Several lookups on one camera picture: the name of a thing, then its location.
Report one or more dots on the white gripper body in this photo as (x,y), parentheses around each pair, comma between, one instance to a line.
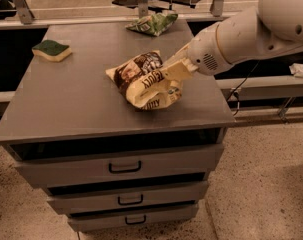
(203,54)

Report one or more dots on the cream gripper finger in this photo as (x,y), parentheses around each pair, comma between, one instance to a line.
(181,54)
(179,70)

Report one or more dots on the brown sea salt chip bag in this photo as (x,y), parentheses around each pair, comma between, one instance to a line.
(141,82)

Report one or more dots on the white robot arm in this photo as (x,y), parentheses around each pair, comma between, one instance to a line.
(271,29)

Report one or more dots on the green jalapeno chip bag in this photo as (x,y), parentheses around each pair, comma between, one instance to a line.
(153,25)

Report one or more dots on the grey drawer cabinet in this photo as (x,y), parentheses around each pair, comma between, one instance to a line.
(71,108)

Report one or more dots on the middle grey drawer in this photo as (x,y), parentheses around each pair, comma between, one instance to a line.
(128,198)

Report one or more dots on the grey drawer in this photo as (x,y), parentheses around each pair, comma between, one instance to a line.
(128,198)
(70,171)
(133,217)

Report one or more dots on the green and yellow sponge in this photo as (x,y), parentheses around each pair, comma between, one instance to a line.
(52,50)

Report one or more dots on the bottom grey drawer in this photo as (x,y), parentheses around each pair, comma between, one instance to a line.
(133,217)

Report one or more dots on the top grey drawer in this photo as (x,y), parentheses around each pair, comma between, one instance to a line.
(70,171)

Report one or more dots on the white packet on rail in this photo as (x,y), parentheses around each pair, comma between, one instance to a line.
(296,70)

